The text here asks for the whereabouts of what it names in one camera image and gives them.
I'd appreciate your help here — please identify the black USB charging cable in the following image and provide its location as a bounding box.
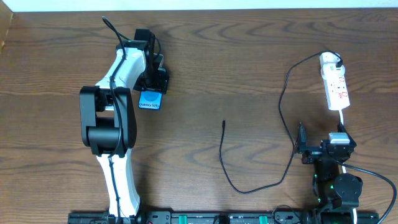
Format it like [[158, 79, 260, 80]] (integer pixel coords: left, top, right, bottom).
[[218, 50, 344, 195]]

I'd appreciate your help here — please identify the white power strip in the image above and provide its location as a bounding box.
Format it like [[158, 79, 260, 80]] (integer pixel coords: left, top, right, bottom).
[[320, 52, 350, 111]]

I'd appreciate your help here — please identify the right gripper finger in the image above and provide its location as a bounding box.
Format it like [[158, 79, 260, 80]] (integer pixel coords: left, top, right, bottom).
[[295, 123, 307, 152], [337, 122, 356, 146]]

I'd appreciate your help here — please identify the white USB wall charger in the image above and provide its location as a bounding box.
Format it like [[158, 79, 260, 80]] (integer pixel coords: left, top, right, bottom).
[[320, 63, 345, 80]]

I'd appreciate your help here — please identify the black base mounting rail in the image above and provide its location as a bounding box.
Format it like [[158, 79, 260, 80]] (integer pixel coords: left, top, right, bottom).
[[67, 210, 380, 224]]

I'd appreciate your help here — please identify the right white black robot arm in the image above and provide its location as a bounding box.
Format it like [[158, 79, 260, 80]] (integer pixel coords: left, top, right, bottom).
[[295, 123, 363, 223]]

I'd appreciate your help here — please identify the blue screen Galaxy smartphone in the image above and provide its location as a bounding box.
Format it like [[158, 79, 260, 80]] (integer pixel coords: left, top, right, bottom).
[[138, 91, 163, 110]]

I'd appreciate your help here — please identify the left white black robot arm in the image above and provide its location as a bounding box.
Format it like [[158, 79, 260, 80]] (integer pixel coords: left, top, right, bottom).
[[79, 29, 169, 223]]

